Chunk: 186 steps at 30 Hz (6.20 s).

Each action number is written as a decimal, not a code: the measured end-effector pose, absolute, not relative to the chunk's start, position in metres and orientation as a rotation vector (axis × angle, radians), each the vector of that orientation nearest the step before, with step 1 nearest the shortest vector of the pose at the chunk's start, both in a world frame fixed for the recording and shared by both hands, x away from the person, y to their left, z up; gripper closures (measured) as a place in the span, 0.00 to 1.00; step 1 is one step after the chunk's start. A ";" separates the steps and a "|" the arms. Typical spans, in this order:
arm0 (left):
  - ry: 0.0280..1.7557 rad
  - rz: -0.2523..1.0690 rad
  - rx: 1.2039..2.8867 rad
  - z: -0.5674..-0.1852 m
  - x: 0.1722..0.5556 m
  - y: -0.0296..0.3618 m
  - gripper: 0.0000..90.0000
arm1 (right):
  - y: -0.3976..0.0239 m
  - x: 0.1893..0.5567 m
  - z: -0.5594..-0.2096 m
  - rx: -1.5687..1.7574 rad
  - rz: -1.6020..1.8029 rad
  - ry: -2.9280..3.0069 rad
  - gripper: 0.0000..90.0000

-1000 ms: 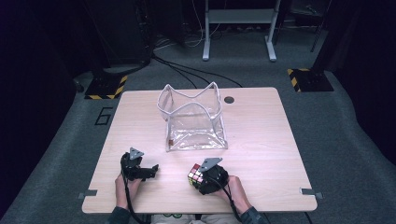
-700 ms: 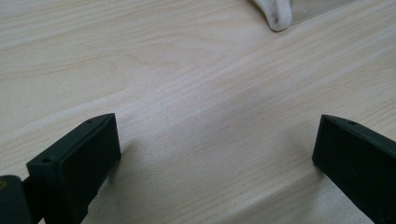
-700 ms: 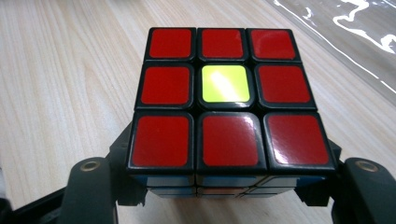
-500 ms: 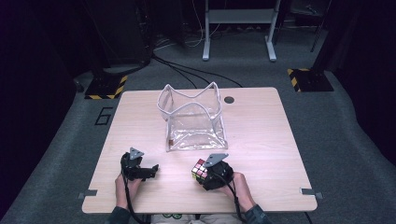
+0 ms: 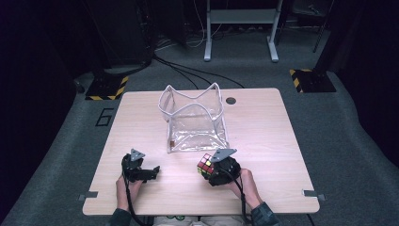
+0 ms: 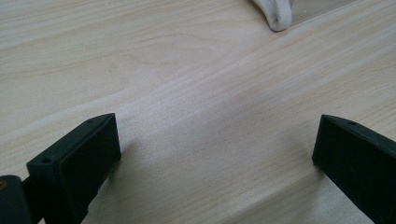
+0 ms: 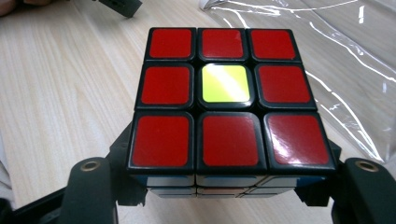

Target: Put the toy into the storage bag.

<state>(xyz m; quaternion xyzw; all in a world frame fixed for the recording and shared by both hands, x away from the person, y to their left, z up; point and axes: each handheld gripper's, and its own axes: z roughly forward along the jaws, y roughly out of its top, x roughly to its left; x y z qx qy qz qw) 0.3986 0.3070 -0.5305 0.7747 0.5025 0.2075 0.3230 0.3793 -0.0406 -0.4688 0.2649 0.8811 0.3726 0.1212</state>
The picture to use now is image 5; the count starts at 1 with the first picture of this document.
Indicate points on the person's left hand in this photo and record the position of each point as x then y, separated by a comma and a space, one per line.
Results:
125, 194

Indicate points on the white metal desk frame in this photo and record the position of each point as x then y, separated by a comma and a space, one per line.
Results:
241, 16

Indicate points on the multicoloured puzzle cube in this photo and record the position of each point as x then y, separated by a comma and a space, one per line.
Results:
205, 164

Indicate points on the black stand pole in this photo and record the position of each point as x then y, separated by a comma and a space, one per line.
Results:
329, 37

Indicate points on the grey tape strip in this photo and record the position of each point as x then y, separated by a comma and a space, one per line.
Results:
88, 195
313, 194

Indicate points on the clear plastic bag white trim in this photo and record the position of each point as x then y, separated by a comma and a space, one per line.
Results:
196, 135

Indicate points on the black equipment rack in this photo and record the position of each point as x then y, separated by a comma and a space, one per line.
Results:
122, 31

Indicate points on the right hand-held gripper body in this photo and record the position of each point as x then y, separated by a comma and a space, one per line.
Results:
224, 172

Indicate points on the person's right hand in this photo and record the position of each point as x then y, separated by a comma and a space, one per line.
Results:
249, 188

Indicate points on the black stand base striped edge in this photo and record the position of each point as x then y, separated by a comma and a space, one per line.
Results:
105, 88
313, 81

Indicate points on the grey round table grommet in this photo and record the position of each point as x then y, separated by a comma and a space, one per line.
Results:
231, 100

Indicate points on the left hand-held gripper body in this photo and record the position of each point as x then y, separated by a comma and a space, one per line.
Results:
133, 171

